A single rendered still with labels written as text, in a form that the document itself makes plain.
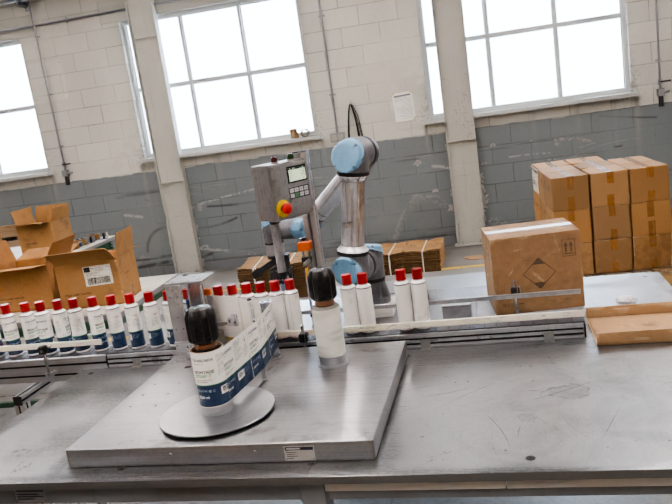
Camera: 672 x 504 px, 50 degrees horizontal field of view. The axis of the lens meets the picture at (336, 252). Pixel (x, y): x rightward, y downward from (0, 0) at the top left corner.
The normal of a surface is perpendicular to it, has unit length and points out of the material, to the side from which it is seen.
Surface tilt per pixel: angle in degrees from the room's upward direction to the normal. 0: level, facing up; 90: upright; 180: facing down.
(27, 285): 90
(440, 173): 90
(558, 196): 90
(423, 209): 90
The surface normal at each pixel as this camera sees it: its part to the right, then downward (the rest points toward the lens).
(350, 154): -0.46, 0.08
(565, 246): -0.07, 0.21
